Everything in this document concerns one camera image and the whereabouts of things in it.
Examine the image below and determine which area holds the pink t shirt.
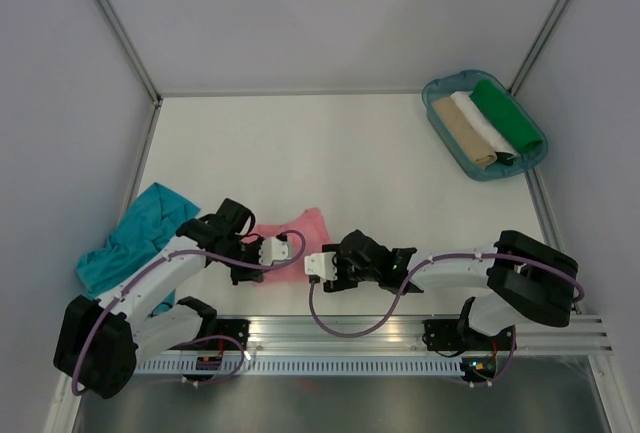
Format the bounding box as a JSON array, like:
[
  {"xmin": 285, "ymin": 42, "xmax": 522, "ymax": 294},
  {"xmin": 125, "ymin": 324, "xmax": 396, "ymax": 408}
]
[{"xmin": 248, "ymin": 206, "xmax": 329, "ymax": 285}]

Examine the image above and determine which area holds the teal t shirt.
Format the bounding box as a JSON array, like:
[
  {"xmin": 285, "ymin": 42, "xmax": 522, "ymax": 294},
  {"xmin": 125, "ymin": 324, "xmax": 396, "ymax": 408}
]
[{"xmin": 75, "ymin": 183, "xmax": 200, "ymax": 299}]

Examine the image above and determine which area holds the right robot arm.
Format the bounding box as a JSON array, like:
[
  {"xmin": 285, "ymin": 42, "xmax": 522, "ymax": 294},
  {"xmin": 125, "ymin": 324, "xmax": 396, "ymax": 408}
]
[{"xmin": 304, "ymin": 230, "xmax": 585, "ymax": 358}]

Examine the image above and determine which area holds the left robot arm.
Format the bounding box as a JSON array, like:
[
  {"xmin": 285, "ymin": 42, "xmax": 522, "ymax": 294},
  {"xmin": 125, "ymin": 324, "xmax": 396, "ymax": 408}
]
[{"xmin": 53, "ymin": 199, "xmax": 257, "ymax": 399}]

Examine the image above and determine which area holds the rolled beige t shirt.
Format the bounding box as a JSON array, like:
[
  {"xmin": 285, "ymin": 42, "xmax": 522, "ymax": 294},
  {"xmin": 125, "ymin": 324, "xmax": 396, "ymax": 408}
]
[{"xmin": 432, "ymin": 97, "xmax": 497, "ymax": 169}]

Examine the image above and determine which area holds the blue plastic bin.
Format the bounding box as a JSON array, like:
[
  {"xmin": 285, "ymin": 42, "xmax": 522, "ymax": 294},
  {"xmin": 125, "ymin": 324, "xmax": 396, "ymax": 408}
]
[{"xmin": 421, "ymin": 69, "xmax": 548, "ymax": 182}]

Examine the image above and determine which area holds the rolled white t shirt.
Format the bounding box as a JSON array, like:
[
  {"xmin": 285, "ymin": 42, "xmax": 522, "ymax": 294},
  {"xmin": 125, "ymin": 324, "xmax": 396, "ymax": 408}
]
[{"xmin": 450, "ymin": 91, "xmax": 518, "ymax": 156}]

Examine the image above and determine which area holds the rolled green t shirt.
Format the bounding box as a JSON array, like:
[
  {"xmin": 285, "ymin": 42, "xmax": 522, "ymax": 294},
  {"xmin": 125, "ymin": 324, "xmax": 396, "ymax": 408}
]
[{"xmin": 470, "ymin": 79, "xmax": 542, "ymax": 155}]

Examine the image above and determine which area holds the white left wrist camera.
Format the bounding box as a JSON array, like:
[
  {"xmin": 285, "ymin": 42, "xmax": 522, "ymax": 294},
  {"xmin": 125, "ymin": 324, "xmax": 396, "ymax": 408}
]
[{"xmin": 259, "ymin": 237, "xmax": 294, "ymax": 266}]

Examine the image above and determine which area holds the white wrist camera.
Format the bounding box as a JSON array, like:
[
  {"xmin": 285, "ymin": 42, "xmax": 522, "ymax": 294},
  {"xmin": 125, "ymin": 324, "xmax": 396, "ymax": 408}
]
[
  {"xmin": 304, "ymin": 252, "xmax": 337, "ymax": 282},
  {"xmin": 259, "ymin": 237, "xmax": 294, "ymax": 266}
]

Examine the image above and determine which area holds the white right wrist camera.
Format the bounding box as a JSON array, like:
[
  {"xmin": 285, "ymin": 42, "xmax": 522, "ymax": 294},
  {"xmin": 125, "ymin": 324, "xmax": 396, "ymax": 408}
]
[{"xmin": 304, "ymin": 252, "xmax": 337, "ymax": 282}]

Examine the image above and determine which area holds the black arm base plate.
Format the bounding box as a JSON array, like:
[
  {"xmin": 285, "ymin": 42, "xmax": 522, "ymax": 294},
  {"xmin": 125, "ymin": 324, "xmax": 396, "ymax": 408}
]
[{"xmin": 213, "ymin": 318, "xmax": 251, "ymax": 351}]

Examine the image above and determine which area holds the aluminium mounting rail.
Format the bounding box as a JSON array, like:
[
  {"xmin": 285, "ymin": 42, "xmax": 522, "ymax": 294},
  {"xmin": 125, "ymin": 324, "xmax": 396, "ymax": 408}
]
[{"xmin": 159, "ymin": 313, "xmax": 614, "ymax": 354}]

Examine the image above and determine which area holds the white slotted cable duct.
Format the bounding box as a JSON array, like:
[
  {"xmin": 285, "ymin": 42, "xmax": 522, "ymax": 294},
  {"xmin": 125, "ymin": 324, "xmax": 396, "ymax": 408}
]
[{"xmin": 135, "ymin": 354, "xmax": 463, "ymax": 377}]

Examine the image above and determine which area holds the left aluminium frame post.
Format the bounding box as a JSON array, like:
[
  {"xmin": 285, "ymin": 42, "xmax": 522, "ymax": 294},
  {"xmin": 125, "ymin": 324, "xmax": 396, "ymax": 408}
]
[{"xmin": 93, "ymin": 0, "xmax": 162, "ymax": 106}]

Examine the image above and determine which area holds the aluminium frame post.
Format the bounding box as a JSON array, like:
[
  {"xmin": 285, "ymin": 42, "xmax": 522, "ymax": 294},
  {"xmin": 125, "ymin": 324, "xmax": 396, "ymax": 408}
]
[
  {"xmin": 93, "ymin": 0, "xmax": 162, "ymax": 106},
  {"xmin": 508, "ymin": 0, "xmax": 573, "ymax": 96}
]

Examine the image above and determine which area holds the right aluminium frame post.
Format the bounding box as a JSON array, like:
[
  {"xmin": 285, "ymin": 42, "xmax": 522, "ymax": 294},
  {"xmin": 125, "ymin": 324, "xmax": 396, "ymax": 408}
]
[{"xmin": 508, "ymin": 0, "xmax": 573, "ymax": 96}]

